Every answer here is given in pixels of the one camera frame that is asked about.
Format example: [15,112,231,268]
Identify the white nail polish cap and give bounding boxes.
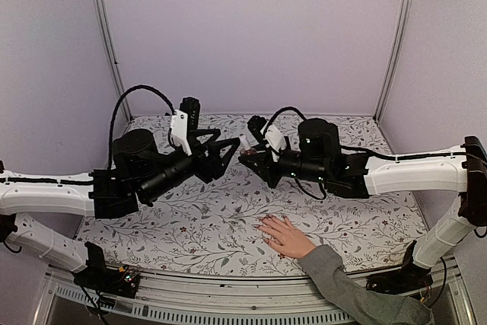
[239,135,251,151]

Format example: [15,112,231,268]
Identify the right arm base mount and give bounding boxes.
[366,241,433,295]

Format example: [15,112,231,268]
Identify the glitter nail polish bottle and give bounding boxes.
[240,148,258,157]

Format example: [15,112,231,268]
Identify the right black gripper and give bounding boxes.
[239,144,329,189]

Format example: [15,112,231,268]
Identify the aluminium frame post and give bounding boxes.
[85,0,134,123]
[374,0,413,125]

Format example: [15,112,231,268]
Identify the black looped cable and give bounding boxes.
[266,107,307,132]
[108,84,176,170]

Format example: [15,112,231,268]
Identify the floral patterned table mat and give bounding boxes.
[74,113,433,279]

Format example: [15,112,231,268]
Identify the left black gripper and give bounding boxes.
[139,128,240,202]

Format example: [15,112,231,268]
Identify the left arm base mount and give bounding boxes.
[73,242,140,298]

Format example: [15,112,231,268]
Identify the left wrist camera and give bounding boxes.
[169,97,201,156]

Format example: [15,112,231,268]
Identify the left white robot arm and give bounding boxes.
[1,129,240,290]

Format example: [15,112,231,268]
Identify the left aluminium frame post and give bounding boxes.
[85,0,134,123]

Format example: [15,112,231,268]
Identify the right aluminium frame post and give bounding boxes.
[374,0,413,125]

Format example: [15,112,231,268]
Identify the right black looped cable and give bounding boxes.
[266,107,307,132]

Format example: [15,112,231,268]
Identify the grey sleeved forearm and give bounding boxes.
[298,245,433,324]

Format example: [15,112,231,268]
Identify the person's bare hand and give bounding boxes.
[254,215,317,260]

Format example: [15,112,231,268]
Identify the left black looped cable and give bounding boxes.
[108,84,176,170]

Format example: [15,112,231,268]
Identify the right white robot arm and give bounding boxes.
[239,116,486,292]

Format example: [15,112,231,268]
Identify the slotted metal front rail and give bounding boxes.
[33,263,476,325]

